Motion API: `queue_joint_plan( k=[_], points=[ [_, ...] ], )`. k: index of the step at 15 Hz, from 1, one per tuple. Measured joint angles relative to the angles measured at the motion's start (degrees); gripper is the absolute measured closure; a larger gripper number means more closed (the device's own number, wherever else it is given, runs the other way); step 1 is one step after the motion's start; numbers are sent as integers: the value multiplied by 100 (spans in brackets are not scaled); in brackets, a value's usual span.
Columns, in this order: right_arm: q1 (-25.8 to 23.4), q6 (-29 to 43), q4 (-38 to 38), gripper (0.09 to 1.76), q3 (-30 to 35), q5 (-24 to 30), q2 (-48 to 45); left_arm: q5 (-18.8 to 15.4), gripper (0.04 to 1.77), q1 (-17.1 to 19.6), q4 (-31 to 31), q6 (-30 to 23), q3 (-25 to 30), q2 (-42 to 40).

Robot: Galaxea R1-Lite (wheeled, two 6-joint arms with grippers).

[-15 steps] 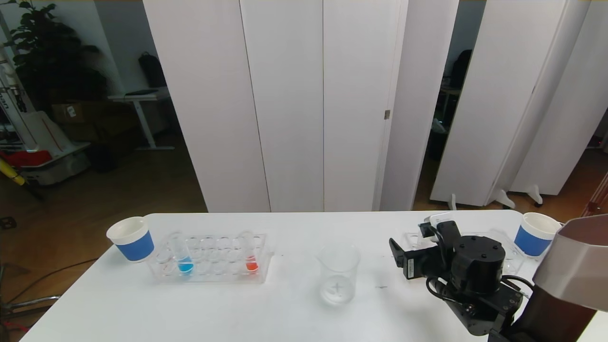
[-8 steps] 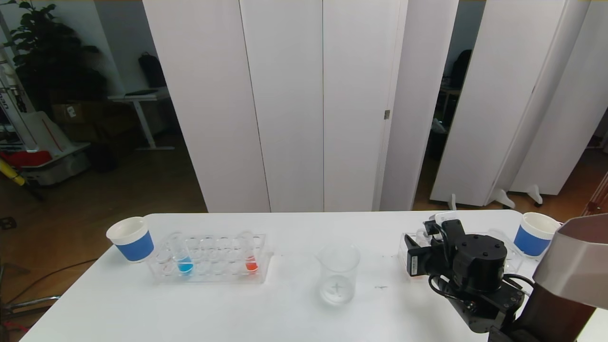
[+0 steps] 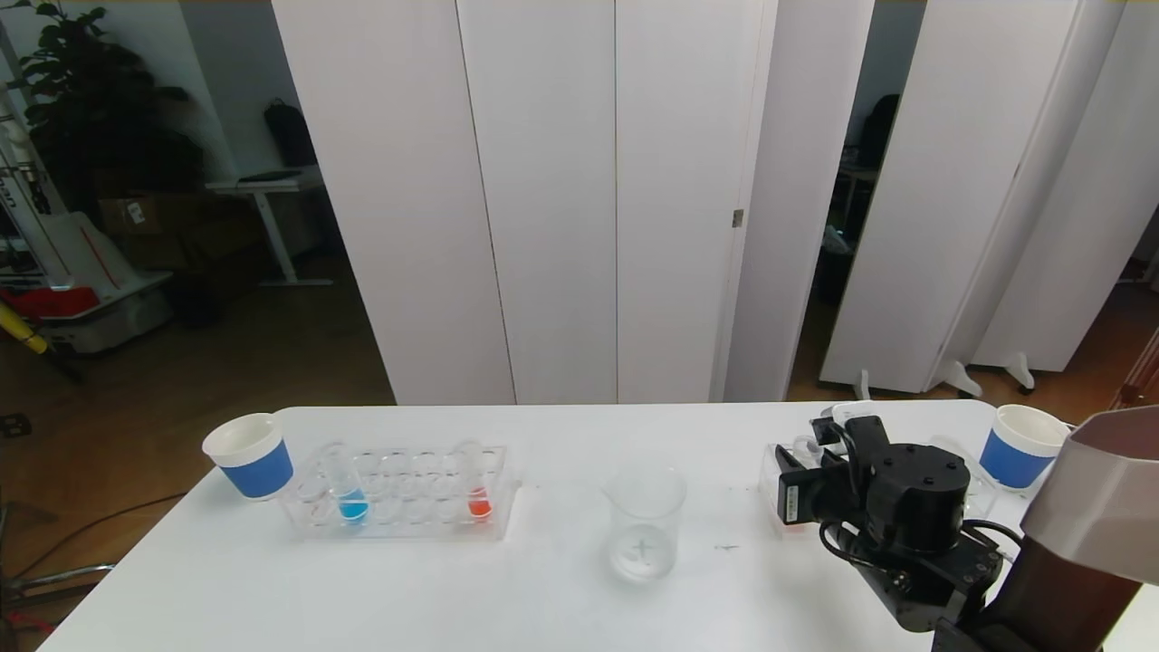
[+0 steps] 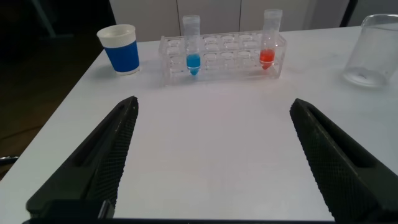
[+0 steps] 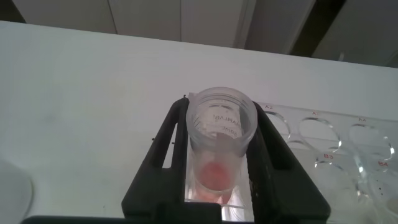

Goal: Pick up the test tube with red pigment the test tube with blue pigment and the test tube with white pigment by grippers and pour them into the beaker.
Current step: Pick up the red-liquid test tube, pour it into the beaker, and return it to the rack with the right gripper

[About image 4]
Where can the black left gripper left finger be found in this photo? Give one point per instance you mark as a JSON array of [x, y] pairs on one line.
[[84, 177]]

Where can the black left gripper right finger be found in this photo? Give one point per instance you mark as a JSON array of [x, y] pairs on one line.
[[351, 177]]

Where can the clear glass beaker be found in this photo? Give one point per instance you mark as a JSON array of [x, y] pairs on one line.
[[373, 56]]

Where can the red pigment test tube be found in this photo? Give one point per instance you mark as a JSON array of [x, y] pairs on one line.
[[267, 56]]

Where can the blue pigment test tube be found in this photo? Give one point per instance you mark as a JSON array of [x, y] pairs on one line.
[[193, 60]]

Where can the clear acrylic test tube rack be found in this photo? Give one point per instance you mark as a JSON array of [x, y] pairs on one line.
[[224, 74]]

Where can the metal chair base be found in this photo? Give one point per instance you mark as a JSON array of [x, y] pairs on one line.
[[7, 159]]

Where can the blue and white paper cup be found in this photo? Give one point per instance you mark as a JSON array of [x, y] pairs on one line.
[[122, 57]]

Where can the white partition panel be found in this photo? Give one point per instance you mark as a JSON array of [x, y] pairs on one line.
[[376, 7], [146, 15], [326, 12], [295, 12], [217, 15]]

